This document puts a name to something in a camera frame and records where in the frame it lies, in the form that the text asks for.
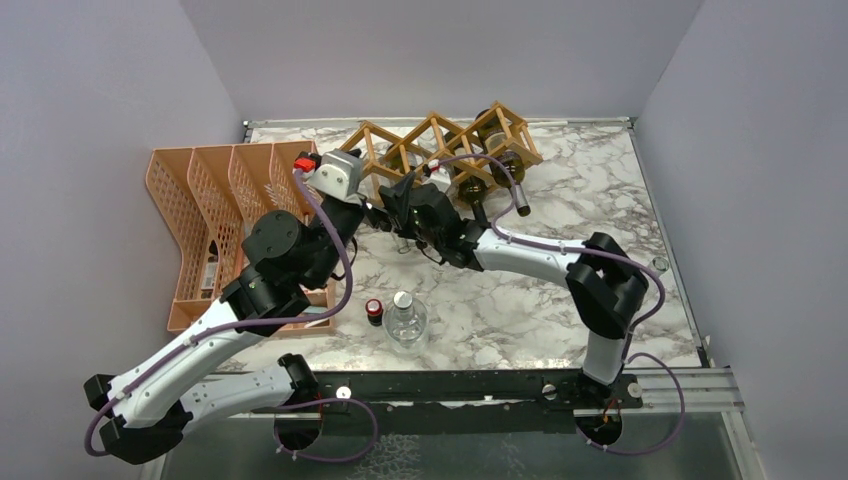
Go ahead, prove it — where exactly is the peach plastic file organizer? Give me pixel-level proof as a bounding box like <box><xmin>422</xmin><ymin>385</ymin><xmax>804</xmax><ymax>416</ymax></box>
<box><xmin>146</xmin><ymin>140</ymin><xmax>317</xmax><ymax>334</ymax></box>

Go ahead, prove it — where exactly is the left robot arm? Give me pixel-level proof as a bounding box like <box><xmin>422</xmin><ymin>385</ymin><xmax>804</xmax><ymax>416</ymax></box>
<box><xmin>84</xmin><ymin>196</ymin><xmax>368</xmax><ymax>465</ymax></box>

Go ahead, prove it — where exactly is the round clear glass decanter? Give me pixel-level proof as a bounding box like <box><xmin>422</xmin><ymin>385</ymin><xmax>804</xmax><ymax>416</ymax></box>
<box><xmin>383</xmin><ymin>290</ymin><xmax>430</xmax><ymax>357</ymax></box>

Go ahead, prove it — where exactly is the wooden lattice wine rack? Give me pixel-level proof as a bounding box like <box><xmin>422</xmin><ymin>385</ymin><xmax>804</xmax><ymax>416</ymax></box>
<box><xmin>341</xmin><ymin>102</ymin><xmax>543</xmax><ymax>203</ymax></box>

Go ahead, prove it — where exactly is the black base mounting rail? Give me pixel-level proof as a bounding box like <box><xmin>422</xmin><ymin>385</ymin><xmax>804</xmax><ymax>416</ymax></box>
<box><xmin>273</xmin><ymin>368</ymin><xmax>643</xmax><ymax>439</ymax></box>

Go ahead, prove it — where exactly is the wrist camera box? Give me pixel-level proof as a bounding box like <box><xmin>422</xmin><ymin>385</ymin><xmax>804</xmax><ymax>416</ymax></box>
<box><xmin>422</xmin><ymin>159</ymin><xmax>452</xmax><ymax>194</ymax></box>
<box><xmin>294</xmin><ymin>149</ymin><xmax>365</xmax><ymax>204</ymax></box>

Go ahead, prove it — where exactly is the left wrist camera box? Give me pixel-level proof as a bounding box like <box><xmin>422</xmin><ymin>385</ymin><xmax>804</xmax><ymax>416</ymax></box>
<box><xmin>294</xmin><ymin>149</ymin><xmax>365</xmax><ymax>204</ymax></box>

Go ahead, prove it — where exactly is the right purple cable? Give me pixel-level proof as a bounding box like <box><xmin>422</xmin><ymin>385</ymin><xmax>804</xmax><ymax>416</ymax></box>
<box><xmin>433</xmin><ymin>153</ymin><xmax>667</xmax><ymax>346</ymax></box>

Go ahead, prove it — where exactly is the tall clear glass bottle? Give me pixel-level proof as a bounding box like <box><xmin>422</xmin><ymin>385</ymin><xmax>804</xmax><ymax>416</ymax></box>
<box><xmin>404</xmin><ymin>150</ymin><xmax>433</xmax><ymax>184</ymax></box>

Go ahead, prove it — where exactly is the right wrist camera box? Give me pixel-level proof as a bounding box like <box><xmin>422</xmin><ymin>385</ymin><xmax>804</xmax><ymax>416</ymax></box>
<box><xmin>422</xmin><ymin>159</ymin><xmax>452</xmax><ymax>194</ymax></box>

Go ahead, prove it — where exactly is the green wine bottle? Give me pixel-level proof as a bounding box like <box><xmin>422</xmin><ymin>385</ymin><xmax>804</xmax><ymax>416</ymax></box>
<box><xmin>477</xmin><ymin>116</ymin><xmax>532</xmax><ymax>217</ymax></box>
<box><xmin>444</xmin><ymin>131</ymin><xmax>489</xmax><ymax>224</ymax></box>

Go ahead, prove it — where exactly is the clear round glass bottle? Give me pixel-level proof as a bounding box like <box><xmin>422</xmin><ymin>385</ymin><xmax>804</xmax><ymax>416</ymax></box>
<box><xmin>396</xmin><ymin>238</ymin><xmax>412</xmax><ymax>255</ymax></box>

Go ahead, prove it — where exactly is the small red capped jar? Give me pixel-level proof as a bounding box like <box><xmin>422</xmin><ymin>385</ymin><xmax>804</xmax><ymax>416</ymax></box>
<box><xmin>365</xmin><ymin>298</ymin><xmax>384</xmax><ymax>327</ymax></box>

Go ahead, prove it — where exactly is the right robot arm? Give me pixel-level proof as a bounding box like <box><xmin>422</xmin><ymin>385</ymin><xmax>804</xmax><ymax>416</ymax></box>
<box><xmin>375</xmin><ymin>175</ymin><xmax>648</xmax><ymax>407</ymax></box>

